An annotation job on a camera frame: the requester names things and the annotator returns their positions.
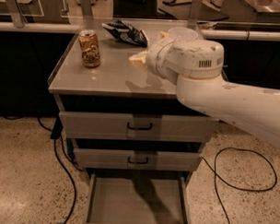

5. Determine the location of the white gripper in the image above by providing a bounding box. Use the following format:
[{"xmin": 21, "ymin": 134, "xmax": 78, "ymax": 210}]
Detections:
[{"xmin": 129, "ymin": 31, "xmax": 178, "ymax": 85}]

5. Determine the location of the orange soda can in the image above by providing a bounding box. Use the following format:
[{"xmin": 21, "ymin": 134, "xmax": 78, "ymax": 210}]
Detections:
[{"xmin": 78, "ymin": 29, "xmax": 100, "ymax": 68}]

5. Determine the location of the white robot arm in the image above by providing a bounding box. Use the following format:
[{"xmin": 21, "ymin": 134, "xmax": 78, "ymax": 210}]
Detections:
[{"xmin": 129, "ymin": 34, "xmax": 280, "ymax": 147}]

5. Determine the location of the grey drawer cabinet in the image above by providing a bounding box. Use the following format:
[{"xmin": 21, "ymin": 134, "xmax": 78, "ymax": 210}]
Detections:
[{"xmin": 43, "ymin": 16, "xmax": 236, "ymax": 183}]

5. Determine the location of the top grey drawer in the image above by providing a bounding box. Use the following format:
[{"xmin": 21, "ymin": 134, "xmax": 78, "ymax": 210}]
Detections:
[{"xmin": 60, "ymin": 112, "xmax": 218, "ymax": 143}]

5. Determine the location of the middle grey drawer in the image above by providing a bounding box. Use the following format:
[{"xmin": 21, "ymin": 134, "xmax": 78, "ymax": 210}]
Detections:
[{"xmin": 74, "ymin": 148, "xmax": 201, "ymax": 171}]

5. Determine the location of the bottom grey open drawer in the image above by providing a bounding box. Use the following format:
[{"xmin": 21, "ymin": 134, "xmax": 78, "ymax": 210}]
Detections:
[{"xmin": 82, "ymin": 171, "xmax": 192, "ymax": 224}]

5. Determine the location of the dark blue chip bag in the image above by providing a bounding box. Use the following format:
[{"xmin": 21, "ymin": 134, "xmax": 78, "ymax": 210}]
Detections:
[{"xmin": 101, "ymin": 19, "xmax": 148, "ymax": 48}]

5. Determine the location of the white bowl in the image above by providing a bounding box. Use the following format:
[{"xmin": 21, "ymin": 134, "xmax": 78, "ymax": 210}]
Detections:
[{"xmin": 168, "ymin": 27, "xmax": 198, "ymax": 41}]

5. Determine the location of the black power adapter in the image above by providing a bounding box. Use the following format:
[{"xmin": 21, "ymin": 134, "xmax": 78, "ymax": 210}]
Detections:
[{"xmin": 51, "ymin": 117, "xmax": 63, "ymax": 139}]

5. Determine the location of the white horizontal rail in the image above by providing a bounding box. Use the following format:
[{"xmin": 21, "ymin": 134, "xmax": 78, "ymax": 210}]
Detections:
[{"xmin": 0, "ymin": 22, "xmax": 280, "ymax": 41}]

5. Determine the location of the black cable on left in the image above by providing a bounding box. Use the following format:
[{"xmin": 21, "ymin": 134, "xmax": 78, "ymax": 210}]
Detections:
[{"xmin": 0, "ymin": 113, "xmax": 87, "ymax": 224}]

